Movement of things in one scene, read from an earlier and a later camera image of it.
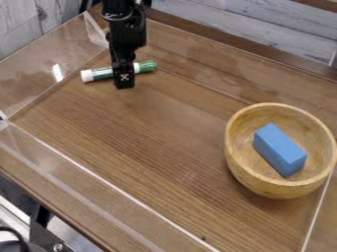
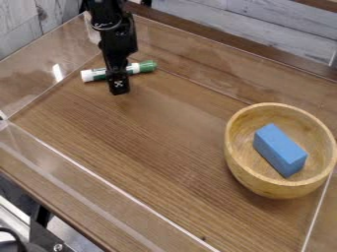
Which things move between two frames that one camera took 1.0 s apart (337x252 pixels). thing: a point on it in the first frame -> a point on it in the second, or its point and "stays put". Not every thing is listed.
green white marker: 107,72 stays put
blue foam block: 278,150 stays put
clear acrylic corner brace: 95,31 stays put
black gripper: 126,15 -> 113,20
